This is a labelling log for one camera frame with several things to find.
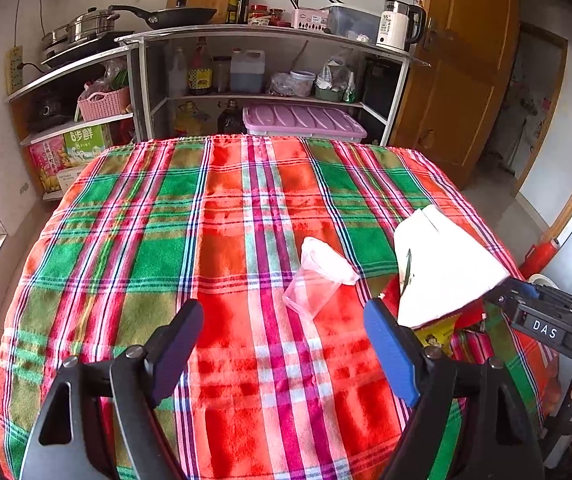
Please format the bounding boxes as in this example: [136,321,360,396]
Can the green bowl with bags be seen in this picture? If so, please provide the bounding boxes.
[314,52,362,104]

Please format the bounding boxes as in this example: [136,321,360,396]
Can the white paper bag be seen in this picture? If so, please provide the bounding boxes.
[393,204,511,328]

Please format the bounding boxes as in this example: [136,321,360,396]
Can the black wok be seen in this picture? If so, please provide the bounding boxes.
[108,4,218,31]

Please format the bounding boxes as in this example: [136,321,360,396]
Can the steel steamer pot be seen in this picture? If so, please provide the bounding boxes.
[41,7,121,46]

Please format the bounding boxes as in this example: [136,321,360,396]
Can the wooden door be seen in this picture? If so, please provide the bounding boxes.
[388,0,524,186]

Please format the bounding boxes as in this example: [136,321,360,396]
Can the crumpled clear plastic bags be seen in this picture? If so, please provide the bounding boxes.
[268,71,297,97]

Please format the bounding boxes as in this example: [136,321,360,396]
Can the wooden door frame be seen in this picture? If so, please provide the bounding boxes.
[476,22,569,196]

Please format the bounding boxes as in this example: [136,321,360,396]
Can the low metal shelf unit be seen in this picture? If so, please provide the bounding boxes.
[6,42,142,201]

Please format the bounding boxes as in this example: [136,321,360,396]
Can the black kitchen appliance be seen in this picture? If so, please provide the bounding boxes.
[28,87,79,131]

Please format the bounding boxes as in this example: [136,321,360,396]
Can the dark glass bottle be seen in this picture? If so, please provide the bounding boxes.
[216,100,244,136]

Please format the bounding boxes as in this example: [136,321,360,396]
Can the white electric kettle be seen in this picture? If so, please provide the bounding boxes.
[376,0,427,52]

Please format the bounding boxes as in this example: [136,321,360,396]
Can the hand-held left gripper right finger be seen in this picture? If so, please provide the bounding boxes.
[363,297,547,480]

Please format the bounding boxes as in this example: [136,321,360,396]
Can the pink storage box lid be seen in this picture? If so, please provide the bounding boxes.
[242,104,368,145]

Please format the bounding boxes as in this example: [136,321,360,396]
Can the green white carton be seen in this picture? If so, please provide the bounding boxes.
[62,124,112,163]

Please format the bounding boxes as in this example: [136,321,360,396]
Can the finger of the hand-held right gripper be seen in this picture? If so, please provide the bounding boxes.
[500,279,572,314]
[485,294,572,359]

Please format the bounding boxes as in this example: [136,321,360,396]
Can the tall metal shelf unit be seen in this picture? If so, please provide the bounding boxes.
[116,24,432,146]

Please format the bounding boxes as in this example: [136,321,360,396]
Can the red plastic handle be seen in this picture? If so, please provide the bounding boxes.
[518,239,562,281]

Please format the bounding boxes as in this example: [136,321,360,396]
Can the yellow label sauce bottle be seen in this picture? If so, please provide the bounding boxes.
[187,37,214,96]

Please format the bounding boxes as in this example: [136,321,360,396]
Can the white plastic jug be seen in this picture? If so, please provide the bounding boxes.
[229,49,267,94]

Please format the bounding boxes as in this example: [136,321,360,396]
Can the plaid blanket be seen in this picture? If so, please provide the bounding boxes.
[0,134,562,480]

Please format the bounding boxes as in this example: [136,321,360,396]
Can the clear lidded container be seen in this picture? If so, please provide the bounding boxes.
[323,4,382,41]

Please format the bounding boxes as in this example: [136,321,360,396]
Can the glass jar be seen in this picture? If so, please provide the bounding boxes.
[212,55,232,93]

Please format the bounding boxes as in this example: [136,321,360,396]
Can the yellow cooking oil bottle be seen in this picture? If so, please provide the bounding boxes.
[173,100,212,137]

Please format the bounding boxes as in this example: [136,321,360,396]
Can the pink carton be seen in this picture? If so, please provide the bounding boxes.
[28,140,74,193]

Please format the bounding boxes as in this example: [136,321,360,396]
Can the white plastic tub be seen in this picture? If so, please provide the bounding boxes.
[288,70,317,97]

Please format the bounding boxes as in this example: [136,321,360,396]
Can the pink white box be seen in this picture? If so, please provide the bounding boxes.
[291,7,330,33]

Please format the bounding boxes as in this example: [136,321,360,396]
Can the wall power strip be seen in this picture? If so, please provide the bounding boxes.
[6,46,23,95]

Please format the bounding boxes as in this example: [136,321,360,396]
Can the clear plastic bottle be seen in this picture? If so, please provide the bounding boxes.
[167,47,189,97]

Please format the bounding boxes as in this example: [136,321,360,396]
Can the black induction cooker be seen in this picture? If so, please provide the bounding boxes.
[41,32,134,68]

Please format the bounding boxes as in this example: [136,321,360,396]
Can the clear plastic cup red lid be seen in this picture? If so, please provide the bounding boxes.
[282,236,362,322]

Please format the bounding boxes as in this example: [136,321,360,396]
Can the pink woven basket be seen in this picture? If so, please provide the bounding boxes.
[77,86,132,122]

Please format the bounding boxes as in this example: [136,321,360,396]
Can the white trash bin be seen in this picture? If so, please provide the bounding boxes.
[525,273,561,292]

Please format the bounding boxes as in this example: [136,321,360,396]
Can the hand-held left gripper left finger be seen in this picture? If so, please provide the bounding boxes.
[18,299,206,480]

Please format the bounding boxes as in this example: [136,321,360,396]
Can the yellow snack packet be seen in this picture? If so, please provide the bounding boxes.
[413,312,462,358]

